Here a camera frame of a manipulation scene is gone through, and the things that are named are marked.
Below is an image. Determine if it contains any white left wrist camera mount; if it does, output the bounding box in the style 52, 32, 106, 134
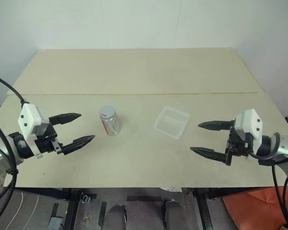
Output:
17, 103, 50, 159

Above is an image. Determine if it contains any thin white wire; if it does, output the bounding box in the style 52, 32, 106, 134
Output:
4, 191, 40, 230

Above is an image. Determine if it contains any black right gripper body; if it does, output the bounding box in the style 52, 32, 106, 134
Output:
224, 126, 253, 166

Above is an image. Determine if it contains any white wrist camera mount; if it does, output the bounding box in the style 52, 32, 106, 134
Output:
17, 103, 50, 159
234, 108, 264, 157

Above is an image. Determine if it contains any clear plastic jar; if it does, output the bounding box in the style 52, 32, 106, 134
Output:
98, 105, 121, 138

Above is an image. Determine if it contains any orange floor mat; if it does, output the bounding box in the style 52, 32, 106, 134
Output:
221, 184, 288, 230

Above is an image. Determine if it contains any small grey box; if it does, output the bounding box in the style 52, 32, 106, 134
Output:
48, 216, 63, 230

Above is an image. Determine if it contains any black table frame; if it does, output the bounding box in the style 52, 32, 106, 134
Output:
13, 186, 264, 230

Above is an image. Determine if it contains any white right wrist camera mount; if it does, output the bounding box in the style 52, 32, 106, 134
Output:
234, 108, 264, 157

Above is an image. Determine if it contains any white paper scrap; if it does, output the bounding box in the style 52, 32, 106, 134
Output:
161, 186, 182, 193

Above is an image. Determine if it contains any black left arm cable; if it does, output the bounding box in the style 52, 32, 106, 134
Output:
0, 72, 31, 230

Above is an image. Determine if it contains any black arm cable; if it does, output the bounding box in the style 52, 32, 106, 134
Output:
248, 131, 288, 230
0, 72, 31, 230

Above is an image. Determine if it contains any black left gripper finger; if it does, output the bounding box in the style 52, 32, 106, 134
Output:
48, 112, 83, 126
61, 135, 96, 156

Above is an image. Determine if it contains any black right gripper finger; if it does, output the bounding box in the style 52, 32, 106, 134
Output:
197, 119, 235, 132
190, 146, 231, 166

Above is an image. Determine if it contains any small metal connector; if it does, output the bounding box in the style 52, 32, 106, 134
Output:
80, 191, 91, 204

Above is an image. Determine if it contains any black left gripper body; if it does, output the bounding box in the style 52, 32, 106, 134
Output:
35, 125, 63, 156

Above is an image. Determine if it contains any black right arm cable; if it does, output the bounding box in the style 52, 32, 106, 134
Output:
248, 131, 288, 230

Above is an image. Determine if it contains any clear plastic tray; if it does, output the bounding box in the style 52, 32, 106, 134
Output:
154, 105, 191, 140

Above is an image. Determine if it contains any dark rounded shape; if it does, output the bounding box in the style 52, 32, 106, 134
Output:
104, 204, 128, 230
164, 199, 187, 230

